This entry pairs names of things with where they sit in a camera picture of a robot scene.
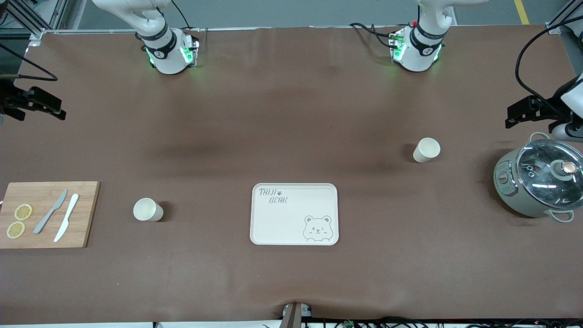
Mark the white IKEA cup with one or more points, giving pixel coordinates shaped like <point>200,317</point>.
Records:
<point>427,150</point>
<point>146,210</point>

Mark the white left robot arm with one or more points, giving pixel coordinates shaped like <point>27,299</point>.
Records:
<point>421,50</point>

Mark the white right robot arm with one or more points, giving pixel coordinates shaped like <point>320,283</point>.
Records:
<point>164,54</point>

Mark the cream bear print tray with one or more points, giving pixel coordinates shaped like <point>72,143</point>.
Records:
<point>282,223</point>

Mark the glass pot lid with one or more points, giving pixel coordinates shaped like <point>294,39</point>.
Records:
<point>546,177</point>

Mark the green electric cooking pot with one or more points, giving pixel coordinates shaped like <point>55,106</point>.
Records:
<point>508,182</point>

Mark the grey plastic knife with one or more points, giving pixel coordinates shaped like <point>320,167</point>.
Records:
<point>49,213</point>

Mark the yellow lemon slice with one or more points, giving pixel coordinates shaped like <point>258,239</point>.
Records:
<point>23,212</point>
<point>16,229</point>

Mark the white plastic knife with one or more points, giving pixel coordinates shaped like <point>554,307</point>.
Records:
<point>67,217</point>

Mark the bamboo cutting board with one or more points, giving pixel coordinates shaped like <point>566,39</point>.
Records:
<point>45,228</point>

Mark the brown table mat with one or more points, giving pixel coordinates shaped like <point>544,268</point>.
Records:
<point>273,114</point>

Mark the grey table edge clamp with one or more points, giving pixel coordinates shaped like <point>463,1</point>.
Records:
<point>295,314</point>

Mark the aluminium frame profile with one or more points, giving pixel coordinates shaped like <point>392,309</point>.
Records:
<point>562,18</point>
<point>38,27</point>

